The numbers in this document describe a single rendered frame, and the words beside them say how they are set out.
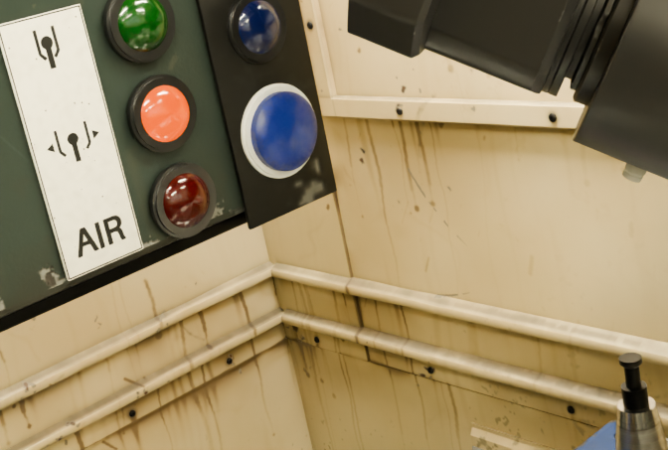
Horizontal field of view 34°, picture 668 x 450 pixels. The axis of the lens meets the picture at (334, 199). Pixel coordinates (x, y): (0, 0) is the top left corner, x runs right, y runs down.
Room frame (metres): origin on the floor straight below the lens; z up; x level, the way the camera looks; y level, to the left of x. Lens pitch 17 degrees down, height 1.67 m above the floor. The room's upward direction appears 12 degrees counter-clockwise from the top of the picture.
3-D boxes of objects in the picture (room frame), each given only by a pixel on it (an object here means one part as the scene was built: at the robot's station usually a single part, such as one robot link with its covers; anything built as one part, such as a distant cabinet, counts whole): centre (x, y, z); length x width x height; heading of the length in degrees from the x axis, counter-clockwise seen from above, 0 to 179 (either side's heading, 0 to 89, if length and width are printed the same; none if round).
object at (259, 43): (0.41, 0.01, 1.62); 0.02 x 0.01 x 0.02; 129
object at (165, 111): (0.38, 0.05, 1.60); 0.02 x 0.01 x 0.02; 129
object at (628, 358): (0.66, -0.17, 1.31); 0.02 x 0.02 x 0.03
